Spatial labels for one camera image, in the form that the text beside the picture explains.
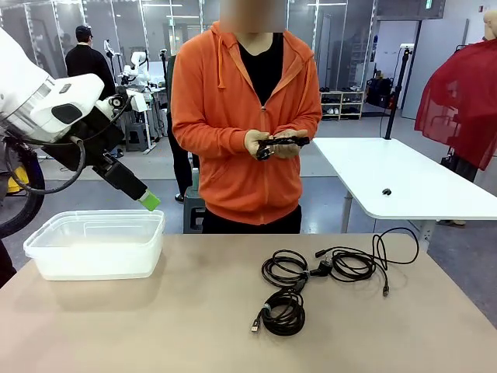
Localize grey step stool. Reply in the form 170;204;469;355
182;186;207;234
123;122;151;152

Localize man in black cap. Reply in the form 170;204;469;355
64;25;116;102

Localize wooden shoe rack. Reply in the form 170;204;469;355
320;89;366;120

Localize black tyre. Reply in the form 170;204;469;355
0;144;47;239

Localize beige mannequin head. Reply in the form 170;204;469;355
482;9;497;42

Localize red salon cape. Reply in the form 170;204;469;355
414;38;497;172

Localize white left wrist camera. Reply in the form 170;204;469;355
95;85;149;114

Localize black tripod stand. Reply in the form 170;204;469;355
383;44;415;141

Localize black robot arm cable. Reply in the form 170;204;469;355
4;134;87;195

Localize person's right hand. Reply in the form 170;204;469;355
244;129;273;160

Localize person in dark jacket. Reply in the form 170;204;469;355
165;54;201;204

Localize person's left forearm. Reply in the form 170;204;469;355
297;103;323;145

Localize black braided USB cable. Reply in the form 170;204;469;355
250;287;307;337

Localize thin black cable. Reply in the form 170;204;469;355
315;227;421;298

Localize yellow rounded object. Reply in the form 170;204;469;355
6;169;29;194

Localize person's right forearm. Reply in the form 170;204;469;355
172;115;249;157

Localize black bags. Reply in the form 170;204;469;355
366;76;398;109

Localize person in orange hoodie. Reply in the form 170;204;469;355
170;0;323;235

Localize clear plastic storage container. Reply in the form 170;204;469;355
23;209;166;281

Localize grey workshop desk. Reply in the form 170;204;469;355
127;85;169;153

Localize black power cable with plug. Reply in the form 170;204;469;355
261;249;332;296

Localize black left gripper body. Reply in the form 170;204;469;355
42;111;126;173

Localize person's left hand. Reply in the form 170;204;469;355
271;130;308;159

